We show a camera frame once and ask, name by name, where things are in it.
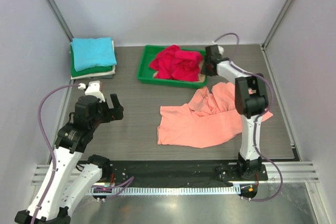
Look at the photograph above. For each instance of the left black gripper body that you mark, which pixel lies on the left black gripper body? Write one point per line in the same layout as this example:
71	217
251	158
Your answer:
105	114

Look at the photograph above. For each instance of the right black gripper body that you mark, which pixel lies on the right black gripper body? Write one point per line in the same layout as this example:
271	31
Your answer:
208	72

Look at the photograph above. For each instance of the red t shirt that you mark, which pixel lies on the red t shirt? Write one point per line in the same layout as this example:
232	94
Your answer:
173	63

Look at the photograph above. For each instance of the green plastic tray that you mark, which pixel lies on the green plastic tray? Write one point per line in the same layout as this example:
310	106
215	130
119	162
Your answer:
145	73

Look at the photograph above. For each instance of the salmon pink t shirt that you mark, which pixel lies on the salmon pink t shirt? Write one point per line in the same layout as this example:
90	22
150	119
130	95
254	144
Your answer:
209	119

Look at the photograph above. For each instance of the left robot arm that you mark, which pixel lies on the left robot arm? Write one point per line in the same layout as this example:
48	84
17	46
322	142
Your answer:
56	201

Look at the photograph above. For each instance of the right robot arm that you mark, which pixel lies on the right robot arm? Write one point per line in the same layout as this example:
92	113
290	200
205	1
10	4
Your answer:
251	103

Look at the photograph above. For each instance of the tan t shirt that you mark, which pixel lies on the tan t shirt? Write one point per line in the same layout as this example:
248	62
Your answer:
201	77

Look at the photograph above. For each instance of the folded white shirt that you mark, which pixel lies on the folded white shirt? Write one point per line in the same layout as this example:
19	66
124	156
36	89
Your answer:
97	74

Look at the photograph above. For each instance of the folded green shirt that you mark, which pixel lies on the folded green shirt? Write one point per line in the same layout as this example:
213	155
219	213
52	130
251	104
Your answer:
89	71

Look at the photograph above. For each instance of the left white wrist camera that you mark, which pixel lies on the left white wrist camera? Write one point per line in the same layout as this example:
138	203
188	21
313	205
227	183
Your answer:
93	88

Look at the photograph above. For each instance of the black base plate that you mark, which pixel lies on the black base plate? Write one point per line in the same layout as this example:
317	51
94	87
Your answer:
183	173

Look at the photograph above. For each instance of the slotted cable duct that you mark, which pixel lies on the slotted cable duct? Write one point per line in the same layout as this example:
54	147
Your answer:
136	191

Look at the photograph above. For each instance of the right corner frame post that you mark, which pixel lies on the right corner frame post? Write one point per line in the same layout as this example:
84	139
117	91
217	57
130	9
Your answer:
279	19

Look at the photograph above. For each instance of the corner frame post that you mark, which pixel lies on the corner frame post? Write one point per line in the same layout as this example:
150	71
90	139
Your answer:
60	19
279	19

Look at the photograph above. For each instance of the aluminium frame rail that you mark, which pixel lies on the aluminium frame rail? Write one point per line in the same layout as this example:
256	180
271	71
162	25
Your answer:
292	172

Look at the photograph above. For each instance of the left corner frame post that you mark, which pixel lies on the left corner frame post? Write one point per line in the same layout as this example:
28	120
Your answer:
60	19

